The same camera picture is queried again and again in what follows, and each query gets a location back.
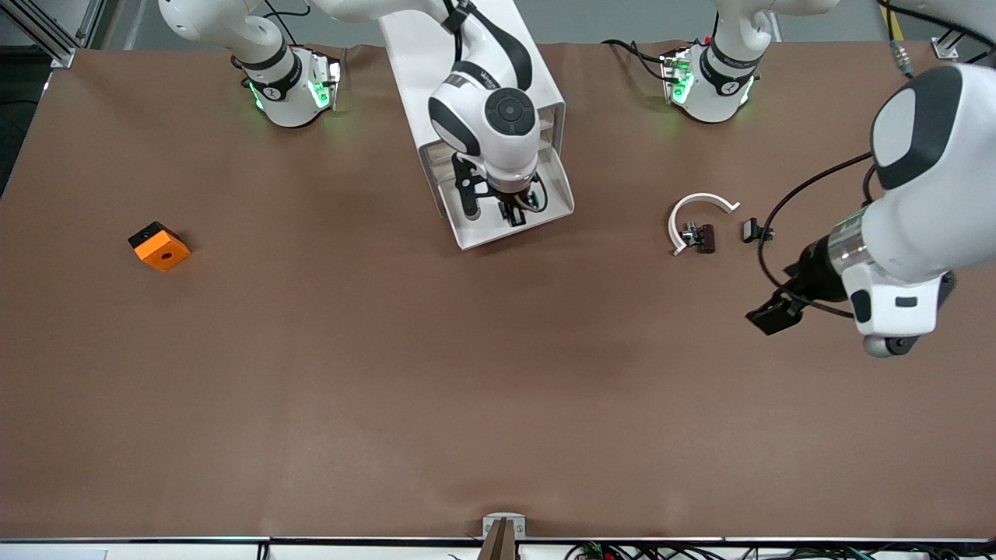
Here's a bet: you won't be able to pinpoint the brown table mat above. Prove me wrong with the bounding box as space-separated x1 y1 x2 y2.
0 40 996 541

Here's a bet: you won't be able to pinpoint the orange and black box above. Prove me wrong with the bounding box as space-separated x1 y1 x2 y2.
128 221 192 273

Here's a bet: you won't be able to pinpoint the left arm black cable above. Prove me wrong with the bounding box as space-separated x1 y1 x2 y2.
758 0 996 320

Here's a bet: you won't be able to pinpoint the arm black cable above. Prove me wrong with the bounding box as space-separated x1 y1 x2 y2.
263 0 312 24
758 0 996 320

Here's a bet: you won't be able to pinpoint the white half-ring clamp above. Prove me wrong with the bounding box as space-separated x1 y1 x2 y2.
668 192 741 257

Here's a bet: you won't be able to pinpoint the black arm base cables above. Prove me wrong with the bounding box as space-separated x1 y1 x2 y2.
603 37 672 79

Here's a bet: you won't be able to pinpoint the black cable bundle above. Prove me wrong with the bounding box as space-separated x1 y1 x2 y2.
568 542 996 560

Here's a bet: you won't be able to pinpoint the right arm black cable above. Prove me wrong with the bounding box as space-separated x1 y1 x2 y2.
263 0 312 24

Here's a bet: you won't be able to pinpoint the grey metal bracket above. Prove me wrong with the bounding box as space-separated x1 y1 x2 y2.
482 513 527 539

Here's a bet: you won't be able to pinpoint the brown tapered post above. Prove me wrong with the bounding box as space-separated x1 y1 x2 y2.
476 520 520 560

